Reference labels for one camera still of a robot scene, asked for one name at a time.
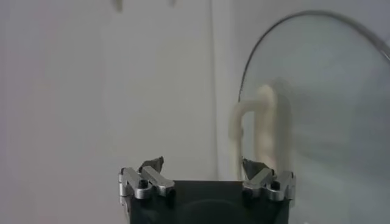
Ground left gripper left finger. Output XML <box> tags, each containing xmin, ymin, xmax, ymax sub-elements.
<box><xmin>118</xmin><ymin>156</ymin><xmax>177</xmax><ymax>200</ymax></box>

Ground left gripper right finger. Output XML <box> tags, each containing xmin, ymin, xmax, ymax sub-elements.
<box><xmin>241</xmin><ymin>157</ymin><xmax>297</xmax><ymax>203</ymax></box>

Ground round glass pot lid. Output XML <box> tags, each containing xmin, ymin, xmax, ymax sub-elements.
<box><xmin>229</xmin><ymin>9</ymin><xmax>390</xmax><ymax>224</ymax></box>

